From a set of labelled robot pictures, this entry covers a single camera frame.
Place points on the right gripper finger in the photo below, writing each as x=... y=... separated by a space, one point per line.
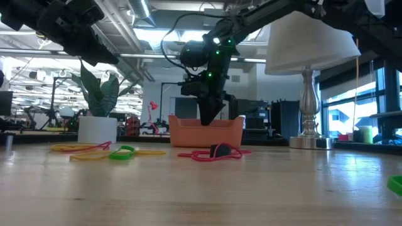
x=204 y=110
x=215 y=108

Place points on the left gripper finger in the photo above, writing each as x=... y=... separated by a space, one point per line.
x=94 y=53

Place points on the black wide rubber band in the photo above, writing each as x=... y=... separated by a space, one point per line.
x=220 y=151

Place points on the red rubber band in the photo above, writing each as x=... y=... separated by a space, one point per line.
x=201 y=157
x=247 y=152
x=103 y=145

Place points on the green rubber band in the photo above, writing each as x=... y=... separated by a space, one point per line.
x=121 y=156
x=396 y=185

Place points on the yellow rubber band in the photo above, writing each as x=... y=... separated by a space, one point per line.
x=63 y=147
x=84 y=156

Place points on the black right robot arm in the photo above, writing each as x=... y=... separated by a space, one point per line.
x=251 y=22

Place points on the orange plastic bin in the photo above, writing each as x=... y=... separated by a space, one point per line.
x=204 y=135

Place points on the dark grey door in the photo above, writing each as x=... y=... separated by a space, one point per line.
x=186 y=108

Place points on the white cup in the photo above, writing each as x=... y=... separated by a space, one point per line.
x=242 y=120

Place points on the black equipment rack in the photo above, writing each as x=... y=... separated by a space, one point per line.
x=251 y=116

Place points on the pink desk lamp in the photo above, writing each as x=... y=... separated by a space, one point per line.
x=153 y=106

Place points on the black cabinet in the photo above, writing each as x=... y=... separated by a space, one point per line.
x=285 y=119

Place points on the red machine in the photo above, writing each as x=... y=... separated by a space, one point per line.
x=132 y=125

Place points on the potted plant white pot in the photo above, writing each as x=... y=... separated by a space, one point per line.
x=97 y=130

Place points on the black monitor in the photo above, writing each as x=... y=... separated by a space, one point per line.
x=5 y=103

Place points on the white shade silver table lamp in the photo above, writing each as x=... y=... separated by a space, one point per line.
x=309 y=44

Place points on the small red box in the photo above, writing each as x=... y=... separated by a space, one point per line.
x=343 y=137

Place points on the green roll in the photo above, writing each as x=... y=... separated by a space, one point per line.
x=366 y=135

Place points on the black metal pole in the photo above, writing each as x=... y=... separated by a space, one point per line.
x=391 y=91

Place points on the dark grey desk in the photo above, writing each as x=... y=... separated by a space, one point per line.
x=389 y=115

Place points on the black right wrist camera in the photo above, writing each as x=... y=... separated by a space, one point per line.
x=191 y=88

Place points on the black gantry frame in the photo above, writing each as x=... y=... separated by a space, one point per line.
x=52 y=103
x=161 y=103

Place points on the silver ventilation duct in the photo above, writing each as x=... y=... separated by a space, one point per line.
x=141 y=11

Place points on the silver metal post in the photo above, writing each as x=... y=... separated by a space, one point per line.
x=9 y=142

